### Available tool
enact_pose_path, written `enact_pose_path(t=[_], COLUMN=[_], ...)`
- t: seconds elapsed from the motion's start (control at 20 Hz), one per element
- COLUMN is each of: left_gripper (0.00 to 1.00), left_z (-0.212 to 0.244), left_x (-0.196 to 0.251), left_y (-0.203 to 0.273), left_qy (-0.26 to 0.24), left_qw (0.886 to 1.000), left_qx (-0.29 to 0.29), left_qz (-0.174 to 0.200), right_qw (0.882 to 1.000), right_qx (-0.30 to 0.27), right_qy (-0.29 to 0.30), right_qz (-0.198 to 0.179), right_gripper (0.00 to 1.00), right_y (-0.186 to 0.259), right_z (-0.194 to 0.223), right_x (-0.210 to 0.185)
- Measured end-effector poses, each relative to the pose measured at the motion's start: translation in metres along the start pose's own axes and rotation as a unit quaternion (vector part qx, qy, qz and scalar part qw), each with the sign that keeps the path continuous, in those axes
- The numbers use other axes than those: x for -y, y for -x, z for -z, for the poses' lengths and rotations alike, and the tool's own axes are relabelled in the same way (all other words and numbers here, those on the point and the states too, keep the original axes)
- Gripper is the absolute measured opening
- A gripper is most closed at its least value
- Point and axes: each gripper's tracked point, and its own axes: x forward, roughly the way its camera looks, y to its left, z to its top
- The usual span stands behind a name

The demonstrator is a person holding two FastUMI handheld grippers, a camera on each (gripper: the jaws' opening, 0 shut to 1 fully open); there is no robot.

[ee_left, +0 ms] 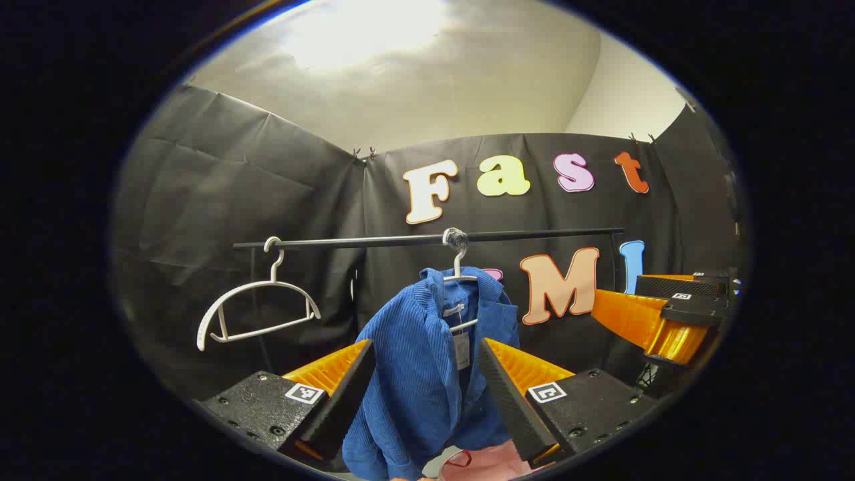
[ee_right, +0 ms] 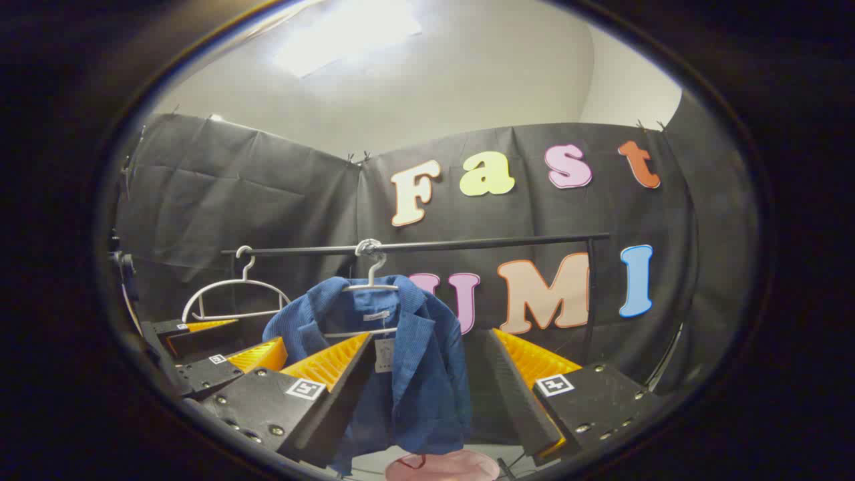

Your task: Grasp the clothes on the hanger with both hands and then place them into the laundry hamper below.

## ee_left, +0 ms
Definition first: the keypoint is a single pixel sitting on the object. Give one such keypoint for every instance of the black backdrop cloth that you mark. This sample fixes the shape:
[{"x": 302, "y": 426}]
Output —
[{"x": 234, "y": 187}]

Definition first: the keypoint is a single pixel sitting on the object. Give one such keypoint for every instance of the pink laundry hamper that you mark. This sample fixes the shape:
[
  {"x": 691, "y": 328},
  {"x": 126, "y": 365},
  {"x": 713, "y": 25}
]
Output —
[{"x": 487, "y": 464}]

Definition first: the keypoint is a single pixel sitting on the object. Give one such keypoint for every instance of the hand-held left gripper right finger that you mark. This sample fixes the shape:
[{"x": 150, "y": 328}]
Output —
[{"x": 511, "y": 407}]

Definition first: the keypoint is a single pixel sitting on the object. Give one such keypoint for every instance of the white plastic hanger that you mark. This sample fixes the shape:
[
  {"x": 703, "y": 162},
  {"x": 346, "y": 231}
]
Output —
[{"x": 275, "y": 267}]

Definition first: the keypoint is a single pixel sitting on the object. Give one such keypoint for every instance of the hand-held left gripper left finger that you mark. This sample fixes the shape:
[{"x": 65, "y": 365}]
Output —
[{"x": 344, "y": 407}]

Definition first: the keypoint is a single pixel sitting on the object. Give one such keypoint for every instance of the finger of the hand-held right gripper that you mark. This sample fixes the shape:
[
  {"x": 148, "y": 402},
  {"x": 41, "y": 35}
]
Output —
[
  {"x": 674, "y": 286},
  {"x": 628, "y": 314}
]

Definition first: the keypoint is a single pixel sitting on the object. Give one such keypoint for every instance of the black clothes rack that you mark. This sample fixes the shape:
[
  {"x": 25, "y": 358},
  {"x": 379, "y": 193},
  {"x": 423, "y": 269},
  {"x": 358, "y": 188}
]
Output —
[{"x": 334, "y": 242}]

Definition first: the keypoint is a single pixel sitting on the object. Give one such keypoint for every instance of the white hanger with taped hook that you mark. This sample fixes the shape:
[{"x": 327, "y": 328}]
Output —
[{"x": 458, "y": 264}]

